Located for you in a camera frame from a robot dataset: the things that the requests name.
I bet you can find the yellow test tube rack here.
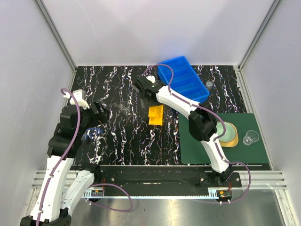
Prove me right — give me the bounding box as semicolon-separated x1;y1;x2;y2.
148;105;163;126

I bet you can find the clear round flask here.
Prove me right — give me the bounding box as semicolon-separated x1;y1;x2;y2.
113;101;131;116

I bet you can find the blue plastic compartment bin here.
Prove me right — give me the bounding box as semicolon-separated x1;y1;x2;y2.
158;56;209;103

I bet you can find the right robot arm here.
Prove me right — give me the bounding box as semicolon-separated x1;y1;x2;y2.
134;77;233;187

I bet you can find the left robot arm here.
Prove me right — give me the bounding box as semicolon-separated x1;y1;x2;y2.
20;101;110;226

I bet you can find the small clear vial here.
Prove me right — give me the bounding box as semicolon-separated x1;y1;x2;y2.
206;81;213;90

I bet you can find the pale green bowl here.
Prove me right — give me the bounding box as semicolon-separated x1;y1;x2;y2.
216;121;236;142

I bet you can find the clear glass beaker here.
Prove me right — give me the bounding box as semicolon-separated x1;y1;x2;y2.
243;130;259;145

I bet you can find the green mat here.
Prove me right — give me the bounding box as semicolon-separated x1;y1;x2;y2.
179;113;269;165

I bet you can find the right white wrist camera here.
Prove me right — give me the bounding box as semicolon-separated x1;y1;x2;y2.
146;75;156;83

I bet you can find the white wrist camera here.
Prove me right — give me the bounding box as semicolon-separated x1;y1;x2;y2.
72;89;90;110
146;75;156;83

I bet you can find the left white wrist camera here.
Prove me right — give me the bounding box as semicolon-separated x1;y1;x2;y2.
72;89;90;110

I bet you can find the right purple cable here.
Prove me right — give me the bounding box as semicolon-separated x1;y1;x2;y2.
142;63;252;204

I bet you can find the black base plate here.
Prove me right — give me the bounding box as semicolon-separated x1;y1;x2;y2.
100;165;242;188

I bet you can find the aluminium frame rail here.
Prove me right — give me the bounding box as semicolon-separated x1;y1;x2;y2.
32;0;77;71

